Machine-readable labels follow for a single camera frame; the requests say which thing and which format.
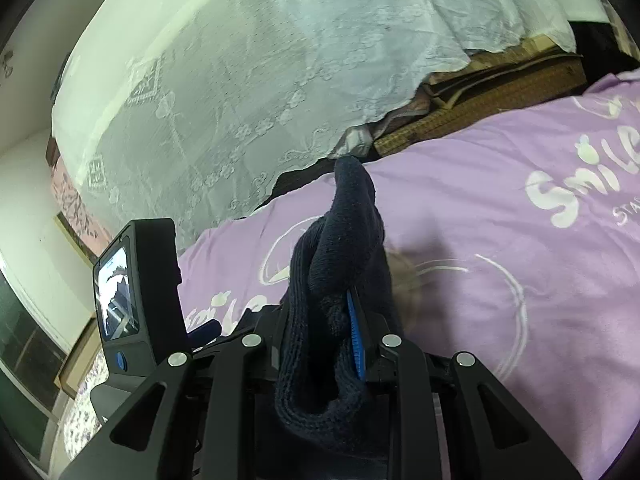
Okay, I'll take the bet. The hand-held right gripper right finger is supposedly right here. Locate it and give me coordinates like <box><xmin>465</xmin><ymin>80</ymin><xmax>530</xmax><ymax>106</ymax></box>
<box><xmin>346</xmin><ymin>289</ymin><xmax>583</xmax><ymax>480</ymax></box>

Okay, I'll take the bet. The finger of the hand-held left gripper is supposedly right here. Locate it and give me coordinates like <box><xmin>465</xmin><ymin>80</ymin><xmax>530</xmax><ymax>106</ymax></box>
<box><xmin>186</xmin><ymin>319</ymin><xmax>224</xmax><ymax>353</ymax></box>

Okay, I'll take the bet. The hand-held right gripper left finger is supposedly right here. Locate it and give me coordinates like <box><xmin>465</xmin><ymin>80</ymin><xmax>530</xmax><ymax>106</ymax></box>
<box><xmin>60</xmin><ymin>305</ymin><xmax>289</xmax><ymax>480</ymax></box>

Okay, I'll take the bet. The navy knit sweater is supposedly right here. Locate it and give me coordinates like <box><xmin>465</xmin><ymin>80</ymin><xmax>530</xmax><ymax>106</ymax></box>
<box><xmin>274</xmin><ymin>156</ymin><xmax>401</xmax><ymax>456</ymax></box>

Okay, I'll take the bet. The pink floral cloth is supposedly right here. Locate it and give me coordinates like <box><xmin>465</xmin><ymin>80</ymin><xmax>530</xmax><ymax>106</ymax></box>
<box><xmin>50</xmin><ymin>157</ymin><xmax>113</xmax><ymax>261</ymax></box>

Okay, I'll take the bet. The purple floral bed sheet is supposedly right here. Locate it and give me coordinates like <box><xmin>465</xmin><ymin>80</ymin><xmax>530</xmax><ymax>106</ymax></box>
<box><xmin>62</xmin><ymin>355</ymin><xmax>113</xmax><ymax>466</ymax></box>

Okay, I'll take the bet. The window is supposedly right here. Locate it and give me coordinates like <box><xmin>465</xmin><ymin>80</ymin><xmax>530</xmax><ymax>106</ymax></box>
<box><xmin>0</xmin><ymin>272</ymin><xmax>68</xmax><ymax>461</ymax></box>

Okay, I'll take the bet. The dark cloth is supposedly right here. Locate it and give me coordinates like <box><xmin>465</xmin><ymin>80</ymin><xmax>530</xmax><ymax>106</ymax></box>
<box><xmin>272</xmin><ymin>157</ymin><xmax>346</xmax><ymax>196</ymax></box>

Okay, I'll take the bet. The purple printed blanket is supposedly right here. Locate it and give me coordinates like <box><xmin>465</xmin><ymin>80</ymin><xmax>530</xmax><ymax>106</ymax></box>
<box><xmin>177</xmin><ymin>67</ymin><xmax>640</xmax><ymax>480</ymax></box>

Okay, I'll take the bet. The white satin cloth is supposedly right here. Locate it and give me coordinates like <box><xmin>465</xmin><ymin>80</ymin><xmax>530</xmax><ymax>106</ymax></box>
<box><xmin>334</xmin><ymin>127</ymin><xmax>374</xmax><ymax>157</ymax></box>

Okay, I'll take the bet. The white lace cloth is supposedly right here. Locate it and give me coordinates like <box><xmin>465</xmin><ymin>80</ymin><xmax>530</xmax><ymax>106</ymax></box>
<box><xmin>52</xmin><ymin>0</ymin><xmax>608</xmax><ymax>251</ymax></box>

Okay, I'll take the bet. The brown woven mat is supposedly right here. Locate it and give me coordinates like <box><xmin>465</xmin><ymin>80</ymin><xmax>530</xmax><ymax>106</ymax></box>
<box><xmin>372</xmin><ymin>35</ymin><xmax>588</xmax><ymax>158</ymax></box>

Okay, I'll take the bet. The wooden frame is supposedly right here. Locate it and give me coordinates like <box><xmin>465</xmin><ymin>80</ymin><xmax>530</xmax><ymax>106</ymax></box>
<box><xmin>55</xmin><ymin>317</ymin><xmax>101</xmax><ymax>398</ymax></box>

